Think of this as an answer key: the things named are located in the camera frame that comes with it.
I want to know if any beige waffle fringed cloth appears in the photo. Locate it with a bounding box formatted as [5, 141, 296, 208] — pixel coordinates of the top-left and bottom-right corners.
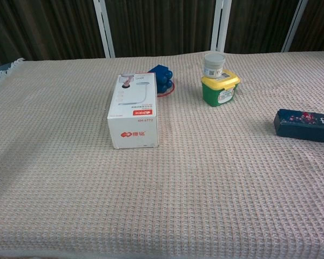
[0, 50, 324, 256]

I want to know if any white lamp carton box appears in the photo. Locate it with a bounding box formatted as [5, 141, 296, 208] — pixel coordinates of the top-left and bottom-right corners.
[107, 72, 159, 149]

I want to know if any small white jar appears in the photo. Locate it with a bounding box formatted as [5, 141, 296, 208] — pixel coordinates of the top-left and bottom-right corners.
[203, 52, 226, 80]

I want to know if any white partition frame post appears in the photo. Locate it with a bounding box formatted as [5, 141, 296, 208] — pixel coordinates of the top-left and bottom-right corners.
[210, 0, 232, 53]
[280, 0, 309, 53]
[93, 0, 116, 59]

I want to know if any blue plastic toy block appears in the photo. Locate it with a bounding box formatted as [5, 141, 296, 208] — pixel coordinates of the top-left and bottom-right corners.
[147, 64, 174, 94]

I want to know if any green tub yellow lid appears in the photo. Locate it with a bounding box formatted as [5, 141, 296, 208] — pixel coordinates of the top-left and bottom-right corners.
[200, 69, 241, 108]

